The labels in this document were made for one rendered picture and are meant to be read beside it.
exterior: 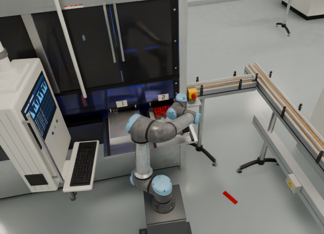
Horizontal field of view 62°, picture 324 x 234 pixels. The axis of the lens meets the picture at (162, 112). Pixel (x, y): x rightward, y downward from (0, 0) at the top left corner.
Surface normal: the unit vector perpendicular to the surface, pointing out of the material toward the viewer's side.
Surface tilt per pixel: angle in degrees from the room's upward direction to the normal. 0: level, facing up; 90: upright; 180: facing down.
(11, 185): 90
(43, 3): 90
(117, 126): 0
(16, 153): 90
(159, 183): 7
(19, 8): 90
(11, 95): 0
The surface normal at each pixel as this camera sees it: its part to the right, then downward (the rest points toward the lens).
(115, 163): 0.19, 0.64
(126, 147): -0.05, -0.75
